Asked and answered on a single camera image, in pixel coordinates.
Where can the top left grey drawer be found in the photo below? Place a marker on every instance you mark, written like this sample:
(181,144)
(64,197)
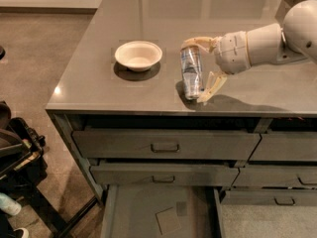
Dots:
(165,144)

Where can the white shoe upper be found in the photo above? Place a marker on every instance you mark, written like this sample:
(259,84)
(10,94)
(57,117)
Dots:
(9,205)

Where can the top right grey drawer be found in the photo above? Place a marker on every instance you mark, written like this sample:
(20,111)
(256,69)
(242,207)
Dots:
(287,146)

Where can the open bottom left drawer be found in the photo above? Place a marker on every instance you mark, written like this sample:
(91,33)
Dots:
(162,211)

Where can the white shoe lower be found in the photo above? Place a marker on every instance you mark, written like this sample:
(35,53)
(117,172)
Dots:
(21,233)

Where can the silver blue redbull can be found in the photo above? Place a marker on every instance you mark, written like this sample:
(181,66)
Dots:
(191,69)

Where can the middle right grey drawer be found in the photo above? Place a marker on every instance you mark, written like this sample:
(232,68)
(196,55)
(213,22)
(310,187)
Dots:
(276,176)

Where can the grey drawer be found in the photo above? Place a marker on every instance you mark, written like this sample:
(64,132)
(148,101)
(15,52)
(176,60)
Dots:
(277,197)
(174,174)
(287,146)
(276,176)
(165,144)

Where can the white shoe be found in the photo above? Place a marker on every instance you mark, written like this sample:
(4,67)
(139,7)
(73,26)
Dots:
(21,233)
(9,205)

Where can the middle left grey drawer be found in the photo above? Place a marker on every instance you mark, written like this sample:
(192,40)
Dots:
(174,174)

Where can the grey cabinet with counter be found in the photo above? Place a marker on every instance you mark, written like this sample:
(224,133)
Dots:
(218,93)

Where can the white paper bowl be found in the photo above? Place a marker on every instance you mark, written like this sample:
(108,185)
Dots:
(138,55)

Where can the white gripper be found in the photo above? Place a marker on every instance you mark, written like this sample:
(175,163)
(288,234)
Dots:
(232,52)

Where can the black cart with items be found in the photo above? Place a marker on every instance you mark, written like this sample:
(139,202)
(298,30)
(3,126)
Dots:
(22,168)

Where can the bottom right grey drawer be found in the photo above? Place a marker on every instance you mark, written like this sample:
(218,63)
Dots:
(277,197)

